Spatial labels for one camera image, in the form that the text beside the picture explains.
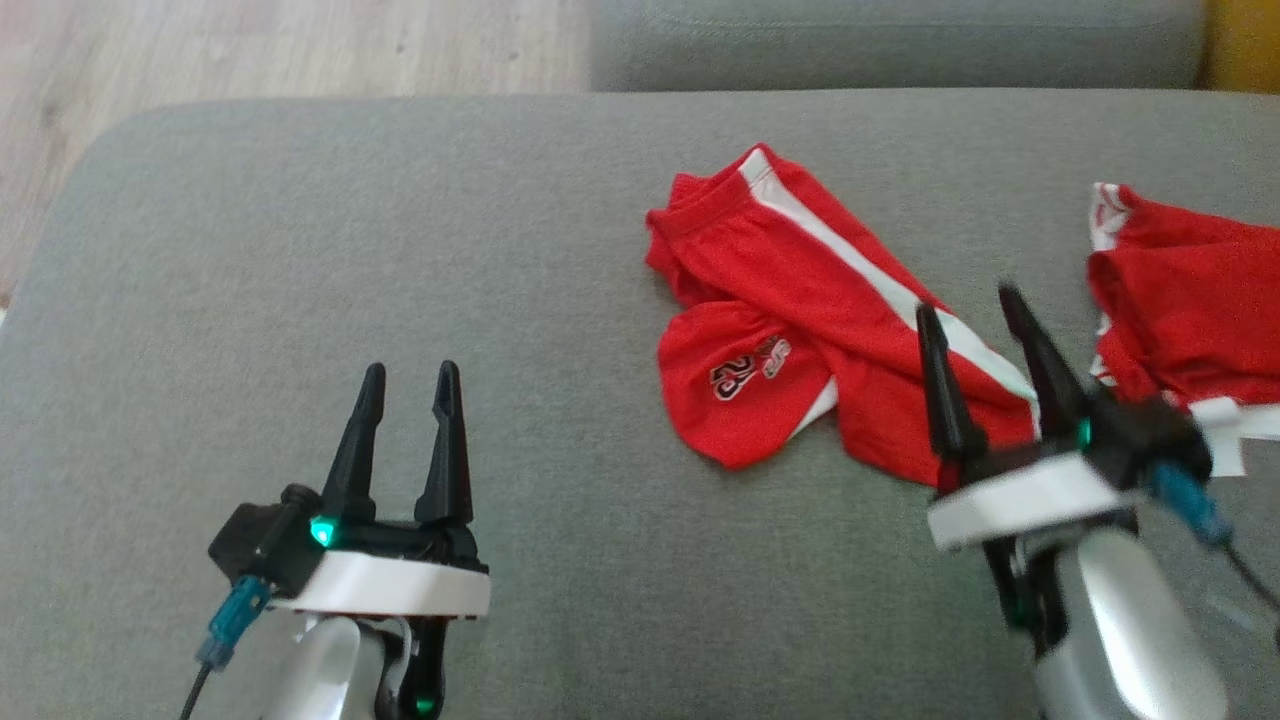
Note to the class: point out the grey sofa seat cushion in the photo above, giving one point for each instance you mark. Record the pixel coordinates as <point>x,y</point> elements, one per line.
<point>560,300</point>

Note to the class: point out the left black wrist camera box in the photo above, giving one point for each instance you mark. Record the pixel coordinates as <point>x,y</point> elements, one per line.
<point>260,540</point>

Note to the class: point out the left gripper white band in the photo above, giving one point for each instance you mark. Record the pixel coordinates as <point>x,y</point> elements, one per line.
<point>400,580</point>

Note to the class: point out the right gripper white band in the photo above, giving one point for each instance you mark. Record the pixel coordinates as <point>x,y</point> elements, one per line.
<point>1030,495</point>

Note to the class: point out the yellow cushion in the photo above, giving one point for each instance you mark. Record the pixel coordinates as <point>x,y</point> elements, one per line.
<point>1245,45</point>

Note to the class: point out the grey sofa back cushion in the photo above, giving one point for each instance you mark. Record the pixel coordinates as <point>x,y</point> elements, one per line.
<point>900,45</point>

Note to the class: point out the red white jersey shirt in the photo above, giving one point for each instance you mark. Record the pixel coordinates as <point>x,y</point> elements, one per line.
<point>1190,300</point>

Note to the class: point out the red shorts white stripe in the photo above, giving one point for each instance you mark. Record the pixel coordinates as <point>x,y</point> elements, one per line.
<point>800,320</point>

